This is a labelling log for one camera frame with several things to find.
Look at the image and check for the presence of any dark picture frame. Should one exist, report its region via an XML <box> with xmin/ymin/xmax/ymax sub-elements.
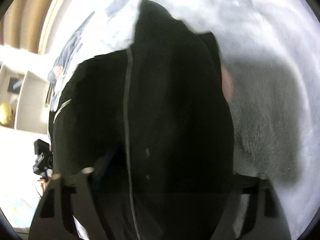
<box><xmin>7</xmin><ymin>77</ymin><xmax>23</xmax><ymax>95</ymax></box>

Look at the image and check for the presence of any wooden headboard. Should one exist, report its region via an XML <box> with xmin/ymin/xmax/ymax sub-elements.
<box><xmin>1</xmin><ymin>0</ymin><xmax>64</xmax><ymax>55</ymax></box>

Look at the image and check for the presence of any person's left hand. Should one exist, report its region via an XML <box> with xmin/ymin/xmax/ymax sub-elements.
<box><xmin>39</xmin><ymin>178</ymin><xmax>50</xmax><ymax>193</ymax></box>

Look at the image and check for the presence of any grey floral fleece blanket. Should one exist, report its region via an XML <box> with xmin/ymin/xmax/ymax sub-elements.
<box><xmin>51</xmin><ymin>0</ymin><xmax>319</xmax><ymax>239</ymax></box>

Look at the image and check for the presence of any yellow round object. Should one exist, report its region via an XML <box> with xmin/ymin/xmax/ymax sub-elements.
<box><xmin>0</xmin><ymin>102</ymin><xmax>14</xmax><ymax>126</ymax></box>

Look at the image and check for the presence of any white shelf unit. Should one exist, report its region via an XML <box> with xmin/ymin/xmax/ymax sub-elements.
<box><xmin>1</xmin><ymin>65</ymin><xmax>51</xmax><ymax>134</ymax></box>

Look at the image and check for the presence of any black jacket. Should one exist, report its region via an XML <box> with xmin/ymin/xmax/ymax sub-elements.
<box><xmin>52</xmin><ymin>0</ymin><xmax>234</xmax><ymax>239</ymax></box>

